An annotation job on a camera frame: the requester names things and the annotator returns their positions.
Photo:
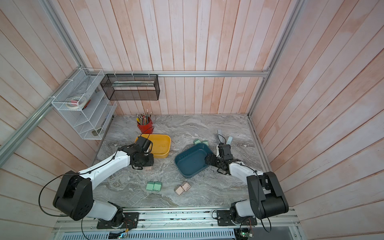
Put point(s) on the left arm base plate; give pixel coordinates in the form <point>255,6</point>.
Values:
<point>121,221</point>

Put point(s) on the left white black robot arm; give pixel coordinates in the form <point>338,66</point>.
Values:
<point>74,196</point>

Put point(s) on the light blue cylinder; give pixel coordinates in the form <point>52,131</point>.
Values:
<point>229,140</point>

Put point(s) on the white wire wall shelf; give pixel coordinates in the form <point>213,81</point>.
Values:
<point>91,122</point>

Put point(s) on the black mesh wall basket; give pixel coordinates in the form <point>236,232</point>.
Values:
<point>131,87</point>

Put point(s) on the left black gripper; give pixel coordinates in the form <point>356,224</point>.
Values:
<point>150,162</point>

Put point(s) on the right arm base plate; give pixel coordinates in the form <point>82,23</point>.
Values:
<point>230,218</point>

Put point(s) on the teal plastic storage box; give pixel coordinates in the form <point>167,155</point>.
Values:
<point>192,161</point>

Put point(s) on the yellow plastic storage box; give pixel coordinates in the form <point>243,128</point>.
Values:
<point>161,145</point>

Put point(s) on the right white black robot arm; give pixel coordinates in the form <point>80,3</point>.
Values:
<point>266,197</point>

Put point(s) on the tape roll on shelf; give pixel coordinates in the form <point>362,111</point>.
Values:
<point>77,102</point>

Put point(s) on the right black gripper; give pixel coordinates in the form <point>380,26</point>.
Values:
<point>212,162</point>

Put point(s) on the red pencil holder cup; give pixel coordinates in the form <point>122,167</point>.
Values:
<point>144,123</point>

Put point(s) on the grey rectangular bar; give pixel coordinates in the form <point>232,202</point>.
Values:
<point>220,138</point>

